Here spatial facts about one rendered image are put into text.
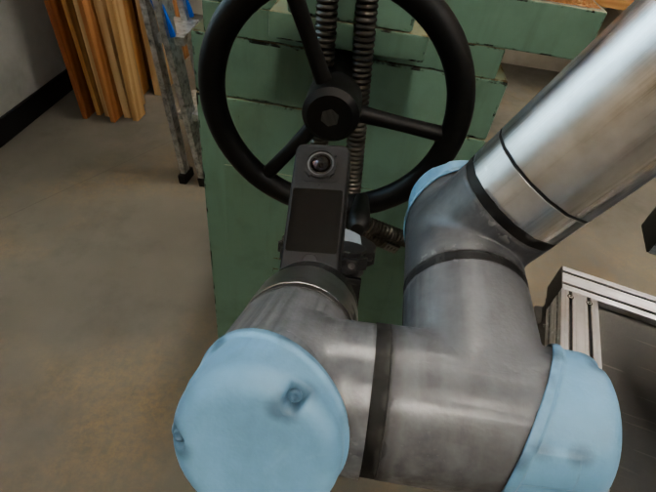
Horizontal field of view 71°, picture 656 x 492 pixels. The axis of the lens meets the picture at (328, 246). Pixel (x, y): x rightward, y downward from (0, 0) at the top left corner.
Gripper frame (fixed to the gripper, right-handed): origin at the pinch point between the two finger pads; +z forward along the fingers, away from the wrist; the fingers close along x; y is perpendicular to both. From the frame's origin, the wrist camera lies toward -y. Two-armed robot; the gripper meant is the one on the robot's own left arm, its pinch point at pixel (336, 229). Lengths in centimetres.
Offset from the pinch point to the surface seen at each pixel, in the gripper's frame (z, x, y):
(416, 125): -0.1, 7.1, -12.2
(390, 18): 3.6, 3.0, -23.1
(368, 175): 24.8, 2.4, -4.4
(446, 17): -5.8, 8.0, -21.5
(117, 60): 130, -102, -29
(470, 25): 13.4, 12.9, -25.3
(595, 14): 12.4, 27.2, -27.5
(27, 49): 125, -135, -29
